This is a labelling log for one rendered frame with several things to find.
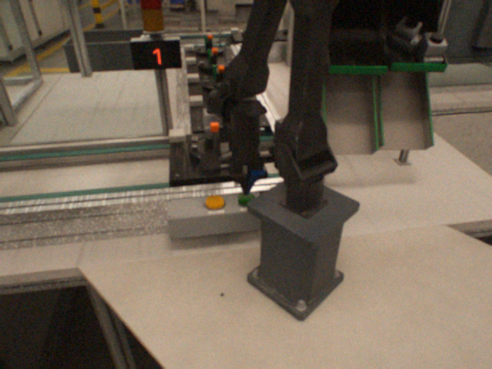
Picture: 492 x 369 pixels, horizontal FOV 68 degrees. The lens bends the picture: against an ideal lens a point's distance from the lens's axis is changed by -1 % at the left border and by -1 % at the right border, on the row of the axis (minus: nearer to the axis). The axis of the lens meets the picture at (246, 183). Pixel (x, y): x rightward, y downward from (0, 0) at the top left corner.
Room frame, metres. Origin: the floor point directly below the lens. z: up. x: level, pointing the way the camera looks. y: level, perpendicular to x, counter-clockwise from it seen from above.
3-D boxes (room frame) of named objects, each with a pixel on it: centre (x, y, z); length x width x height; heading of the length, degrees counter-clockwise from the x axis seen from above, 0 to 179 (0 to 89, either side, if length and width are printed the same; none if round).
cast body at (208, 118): (0.88, 0.09, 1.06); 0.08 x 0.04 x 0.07; 9
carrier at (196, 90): (1.37, 0.10, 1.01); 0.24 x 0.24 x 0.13; 9
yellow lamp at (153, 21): (0.96, 0.23, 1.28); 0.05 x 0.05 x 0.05
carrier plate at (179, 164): (0.87, 0.08, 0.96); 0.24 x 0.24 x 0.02; 9
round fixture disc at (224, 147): (0.87, 0.08, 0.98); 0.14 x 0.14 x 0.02
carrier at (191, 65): (1.61, 0.14, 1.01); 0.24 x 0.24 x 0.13; 9
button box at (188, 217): (0.65, 0.07, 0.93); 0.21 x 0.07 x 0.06; 99
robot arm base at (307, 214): (0.52, -0.10, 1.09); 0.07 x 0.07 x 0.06; 46
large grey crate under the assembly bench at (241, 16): (6.49, -0.12, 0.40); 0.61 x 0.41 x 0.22; 91
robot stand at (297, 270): (0.52, -0.10, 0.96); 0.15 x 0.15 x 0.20; 46
